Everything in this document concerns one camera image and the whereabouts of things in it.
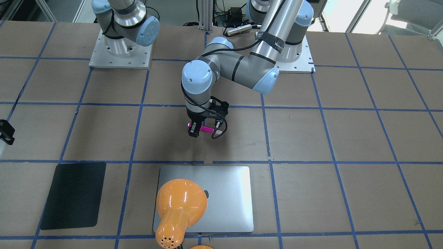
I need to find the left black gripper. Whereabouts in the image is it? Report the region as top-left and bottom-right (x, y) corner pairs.
(186, 107), (211, 138)

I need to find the pink pen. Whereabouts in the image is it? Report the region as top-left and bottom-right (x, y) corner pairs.
(200, 126), (223, 135)

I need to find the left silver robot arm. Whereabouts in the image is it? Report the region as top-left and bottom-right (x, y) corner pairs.
(181, 0), (314, 139)

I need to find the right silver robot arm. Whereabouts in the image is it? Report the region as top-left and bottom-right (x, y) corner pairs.
(1, 0), (160, 107)

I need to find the silver laptop notebook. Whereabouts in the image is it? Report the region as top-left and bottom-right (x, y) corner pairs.
(158, 165), (254, 233)

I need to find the black mousepad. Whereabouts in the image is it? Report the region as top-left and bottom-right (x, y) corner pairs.
(40, 162), (106, 230)

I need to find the orange desk lamp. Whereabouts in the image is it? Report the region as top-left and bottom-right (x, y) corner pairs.
(155, 178), (209, 249)

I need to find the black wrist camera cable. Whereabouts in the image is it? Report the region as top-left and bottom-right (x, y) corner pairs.
(181, 0), (288, 140)

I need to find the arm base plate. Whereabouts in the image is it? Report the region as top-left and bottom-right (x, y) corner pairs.
(275, 36), (316, 74)
(89, 30), (153, 69)

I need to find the aluminium frame post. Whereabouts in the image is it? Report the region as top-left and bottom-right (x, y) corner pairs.
(197, 0), (214, 33)

